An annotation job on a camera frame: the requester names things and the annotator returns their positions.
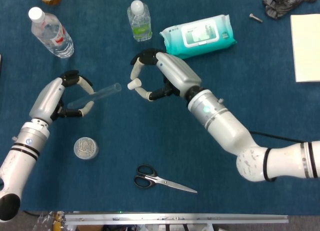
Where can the large clear red-label water bottle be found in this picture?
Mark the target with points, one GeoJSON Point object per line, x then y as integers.
{"type": "Point", "coordinates": [53, 36]}

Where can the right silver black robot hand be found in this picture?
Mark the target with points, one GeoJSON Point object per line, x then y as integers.
{"type": "Point", "coordinates": [180, 73]}

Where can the aluminium rail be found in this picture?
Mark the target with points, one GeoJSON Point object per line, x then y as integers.
{"type": "Point", "coordinates": [175, 218]}

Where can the metal bolt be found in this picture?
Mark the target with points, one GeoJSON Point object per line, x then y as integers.
{"type": "Point", "coordinates": [255, 17]}

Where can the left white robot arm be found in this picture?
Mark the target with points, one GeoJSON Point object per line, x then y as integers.
{"type": "Point", "coordinates": [25, 146]}

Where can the white orange book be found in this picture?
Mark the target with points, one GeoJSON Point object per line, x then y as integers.
{"type": "Point", "coordinates": [307, 48]}

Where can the clear glass test tube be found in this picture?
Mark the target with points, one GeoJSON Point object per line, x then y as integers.
{"type": "Point", "coordinates": [105, 91]}

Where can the crumpled clear plastic bag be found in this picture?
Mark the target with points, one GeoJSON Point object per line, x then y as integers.
{"type": "Point", "coordinates": [47, 222]}

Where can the small clear green-label bottle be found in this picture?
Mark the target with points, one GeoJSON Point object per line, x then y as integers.
{"type": "Point", "coordinates": [140, 23]}

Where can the white rubber stopper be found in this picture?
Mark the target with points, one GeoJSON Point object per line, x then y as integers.
{"type": "Point", "coordinates": [133, 84]}

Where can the green wet wipes pack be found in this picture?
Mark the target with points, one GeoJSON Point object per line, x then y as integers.
{"type": "Point", "coordinates": [200, 33]}

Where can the teal table cloth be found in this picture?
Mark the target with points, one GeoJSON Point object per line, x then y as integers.
{"type": "Point", "coordinates": [160, 141]}

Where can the grey black work glove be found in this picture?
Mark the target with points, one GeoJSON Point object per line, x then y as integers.
{"type": "Point", "coordinates": [282, 3]}

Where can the round clear jar of screws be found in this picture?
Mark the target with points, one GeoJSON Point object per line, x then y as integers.
{"type": "Point", "coordinates": [86, 148]}

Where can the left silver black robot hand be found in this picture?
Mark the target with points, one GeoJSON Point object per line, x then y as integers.
{"type": "Point", "coordinates": [47, 101]}

